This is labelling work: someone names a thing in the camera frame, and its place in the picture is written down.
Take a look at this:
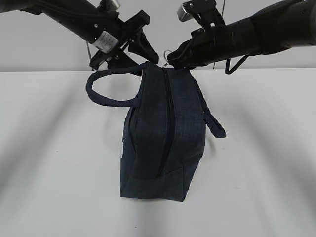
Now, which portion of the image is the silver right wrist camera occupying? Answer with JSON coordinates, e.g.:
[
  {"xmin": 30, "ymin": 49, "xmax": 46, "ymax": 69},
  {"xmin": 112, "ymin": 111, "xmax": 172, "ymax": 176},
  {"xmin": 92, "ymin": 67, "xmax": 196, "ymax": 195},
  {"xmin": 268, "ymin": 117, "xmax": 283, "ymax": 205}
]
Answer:
[{"xmin": 177, "ymin": 0, "xmax": 225, "ymax": 27}]

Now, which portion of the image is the dark blue lunch bag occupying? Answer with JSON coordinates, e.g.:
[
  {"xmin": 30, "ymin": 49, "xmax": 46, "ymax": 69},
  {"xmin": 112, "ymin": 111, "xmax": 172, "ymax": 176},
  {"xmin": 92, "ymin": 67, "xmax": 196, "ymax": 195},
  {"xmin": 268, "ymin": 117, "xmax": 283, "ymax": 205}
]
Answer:
[{"xmin": 86, "ymin": 62, "xmax": 226, "ymax": 202}]

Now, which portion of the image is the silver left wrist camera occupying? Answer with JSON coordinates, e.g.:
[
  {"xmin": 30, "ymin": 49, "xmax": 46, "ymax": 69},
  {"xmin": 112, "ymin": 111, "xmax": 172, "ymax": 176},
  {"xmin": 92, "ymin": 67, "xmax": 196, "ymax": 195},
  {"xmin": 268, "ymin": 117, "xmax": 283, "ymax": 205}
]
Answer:
[{"xmin": 98, "ymin": 0, "xmax": 121, "ymax": 11}]

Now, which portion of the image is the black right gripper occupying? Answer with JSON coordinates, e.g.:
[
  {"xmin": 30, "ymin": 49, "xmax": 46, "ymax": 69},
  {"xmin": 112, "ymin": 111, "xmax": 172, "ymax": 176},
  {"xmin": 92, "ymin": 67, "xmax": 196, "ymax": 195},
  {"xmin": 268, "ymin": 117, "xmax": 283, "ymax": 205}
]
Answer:
[{"xmin": 167, "ymin": 23, "xmax": 223, "ymax": 70}]

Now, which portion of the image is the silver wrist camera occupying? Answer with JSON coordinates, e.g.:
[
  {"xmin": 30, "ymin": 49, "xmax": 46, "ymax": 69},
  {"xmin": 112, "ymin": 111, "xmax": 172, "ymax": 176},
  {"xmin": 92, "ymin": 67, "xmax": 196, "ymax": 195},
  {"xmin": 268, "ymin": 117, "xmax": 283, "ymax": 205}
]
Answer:
[
  {"xmin": 177, "ymin": 0, "xmax": 225, "ymax": 27},
  {"xmin": 98, "ymin": 0, "xmax": 121, "ymax": 11}
]

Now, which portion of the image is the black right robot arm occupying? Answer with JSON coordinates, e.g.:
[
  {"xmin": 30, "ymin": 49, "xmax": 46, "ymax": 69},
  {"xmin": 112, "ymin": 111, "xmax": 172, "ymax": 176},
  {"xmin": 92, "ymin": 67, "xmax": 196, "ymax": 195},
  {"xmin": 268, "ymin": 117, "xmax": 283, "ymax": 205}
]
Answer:
[{"xmin": 167, "ymin": 0, "xmax": 316, "ymax": 75}]

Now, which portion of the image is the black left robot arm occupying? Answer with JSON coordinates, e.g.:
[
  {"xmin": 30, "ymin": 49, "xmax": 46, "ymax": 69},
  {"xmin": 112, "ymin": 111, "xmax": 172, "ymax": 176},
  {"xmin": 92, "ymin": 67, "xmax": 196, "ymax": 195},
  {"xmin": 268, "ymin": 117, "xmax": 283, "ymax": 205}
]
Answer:
[{"xmin": 0, "ymin": 0, "xmax": 159, "ymax": 70}]

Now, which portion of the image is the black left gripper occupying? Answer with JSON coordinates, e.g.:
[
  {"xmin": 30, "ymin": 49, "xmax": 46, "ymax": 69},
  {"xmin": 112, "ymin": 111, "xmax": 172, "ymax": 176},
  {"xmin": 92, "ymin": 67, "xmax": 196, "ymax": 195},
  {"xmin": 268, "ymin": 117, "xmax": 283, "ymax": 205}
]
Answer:
[{"xmin": 89, "ymin": 10, "xmax": 158, "ymax": 69}]

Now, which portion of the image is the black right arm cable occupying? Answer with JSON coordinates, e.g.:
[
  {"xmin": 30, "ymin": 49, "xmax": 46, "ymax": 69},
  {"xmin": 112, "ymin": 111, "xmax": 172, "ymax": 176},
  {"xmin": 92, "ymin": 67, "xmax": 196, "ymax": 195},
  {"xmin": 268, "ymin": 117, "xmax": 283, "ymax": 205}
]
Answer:
[{"xmin": 224, "ymin": 54, "xmax": 250, "ymax": 75}]

